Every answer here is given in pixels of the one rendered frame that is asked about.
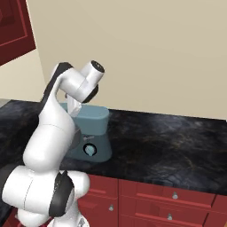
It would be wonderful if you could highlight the blue stand mixer head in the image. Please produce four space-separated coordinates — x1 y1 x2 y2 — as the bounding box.
59 102 111 137

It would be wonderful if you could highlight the dark red wall cupboard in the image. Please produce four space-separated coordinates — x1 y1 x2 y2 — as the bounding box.
0 0 37 67

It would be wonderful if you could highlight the red cupboard door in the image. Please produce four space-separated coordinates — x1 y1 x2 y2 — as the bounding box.
77 193 120 227

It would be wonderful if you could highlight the blue stand mixer base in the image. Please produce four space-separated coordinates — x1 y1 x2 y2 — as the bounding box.
62 132 114 164

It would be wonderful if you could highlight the red cupboard panel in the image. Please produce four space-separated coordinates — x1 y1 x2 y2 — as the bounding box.
203 193 227 227

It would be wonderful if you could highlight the pale blue mixer knob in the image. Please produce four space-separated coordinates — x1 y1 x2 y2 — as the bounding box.
83 144 98 158

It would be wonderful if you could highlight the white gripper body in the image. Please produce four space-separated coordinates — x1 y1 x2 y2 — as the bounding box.
66 94 82 118

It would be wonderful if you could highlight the red drawer front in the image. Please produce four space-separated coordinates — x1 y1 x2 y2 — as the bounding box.
118 195 209 227
86 174 120 199
118 178 219 209

